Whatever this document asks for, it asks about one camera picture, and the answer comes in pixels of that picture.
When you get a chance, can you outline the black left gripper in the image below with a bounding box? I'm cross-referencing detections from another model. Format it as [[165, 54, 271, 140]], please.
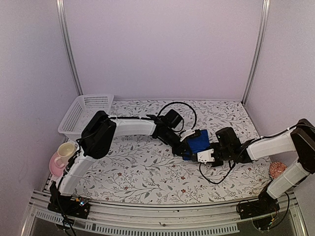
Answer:
[[161, 129, 193, 158]]

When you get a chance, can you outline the blue towel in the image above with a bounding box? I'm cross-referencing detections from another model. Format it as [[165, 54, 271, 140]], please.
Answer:
[[183, 129, 211, 162]]

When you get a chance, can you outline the white plastic basket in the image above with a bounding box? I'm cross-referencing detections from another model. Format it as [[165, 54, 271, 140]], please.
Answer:
[[58, 94, 114, 141]]

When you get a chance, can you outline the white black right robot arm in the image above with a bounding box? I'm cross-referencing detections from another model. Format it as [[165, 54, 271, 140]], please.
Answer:
[[210, 118, 315, 214]]

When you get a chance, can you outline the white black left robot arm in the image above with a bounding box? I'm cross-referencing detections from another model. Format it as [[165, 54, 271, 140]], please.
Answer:
[[50, 110, 191, 213]]

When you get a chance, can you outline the orange patterned round object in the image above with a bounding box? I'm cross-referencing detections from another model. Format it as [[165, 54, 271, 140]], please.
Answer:
[[269, 162, 287, 179]]

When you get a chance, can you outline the pink cup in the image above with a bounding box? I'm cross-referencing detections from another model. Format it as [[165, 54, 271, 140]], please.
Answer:
[[57, 142, 77, 165]]

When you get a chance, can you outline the pink plate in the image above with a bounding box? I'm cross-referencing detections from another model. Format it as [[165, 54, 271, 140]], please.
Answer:
[[49, 151, 65, 177]]

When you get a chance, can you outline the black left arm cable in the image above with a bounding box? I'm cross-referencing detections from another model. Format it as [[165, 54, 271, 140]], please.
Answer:
[[157, 100, 199, 133]]

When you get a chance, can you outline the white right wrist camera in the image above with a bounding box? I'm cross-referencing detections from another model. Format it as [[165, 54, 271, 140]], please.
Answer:
[[196, 148, 215, 164]]

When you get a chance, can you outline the aluminium front rail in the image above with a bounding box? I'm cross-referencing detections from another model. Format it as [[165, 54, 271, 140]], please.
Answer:
[[21, 191, 310, 236]]

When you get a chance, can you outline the right aluminium frame post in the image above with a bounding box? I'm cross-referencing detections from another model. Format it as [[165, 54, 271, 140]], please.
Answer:
[[242, 0, 270, 107]]

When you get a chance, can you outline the aluminium frame post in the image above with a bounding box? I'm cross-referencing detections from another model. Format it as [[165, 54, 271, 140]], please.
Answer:
[[242, 0, 270, 107], [56, 0, 83, 95]]

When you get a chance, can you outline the left aluminium frame post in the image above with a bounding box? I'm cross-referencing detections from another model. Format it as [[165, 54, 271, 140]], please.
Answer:
[[56, 0, 83, 95]]

